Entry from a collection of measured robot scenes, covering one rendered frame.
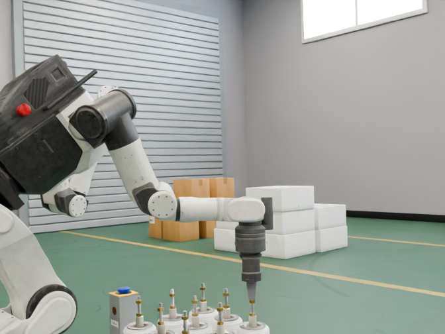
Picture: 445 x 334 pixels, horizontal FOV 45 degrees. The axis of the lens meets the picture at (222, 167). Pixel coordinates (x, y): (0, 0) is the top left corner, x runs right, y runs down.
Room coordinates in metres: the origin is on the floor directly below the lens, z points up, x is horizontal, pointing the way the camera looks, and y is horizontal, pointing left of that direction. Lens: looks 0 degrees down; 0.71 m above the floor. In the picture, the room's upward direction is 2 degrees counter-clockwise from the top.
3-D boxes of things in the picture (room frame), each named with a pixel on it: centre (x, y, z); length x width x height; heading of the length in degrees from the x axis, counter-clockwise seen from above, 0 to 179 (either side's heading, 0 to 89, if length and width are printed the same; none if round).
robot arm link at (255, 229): (1.55, -0.09, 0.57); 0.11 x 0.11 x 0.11; 11
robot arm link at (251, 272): (1.54, -0.08, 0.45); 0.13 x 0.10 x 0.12; 178
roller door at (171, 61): (7.20, 1.16, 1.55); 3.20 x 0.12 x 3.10; 131
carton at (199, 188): (5.47, 0.33, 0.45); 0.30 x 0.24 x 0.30; 43
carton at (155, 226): (5.64, 0.61, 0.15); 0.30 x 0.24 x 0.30; 130
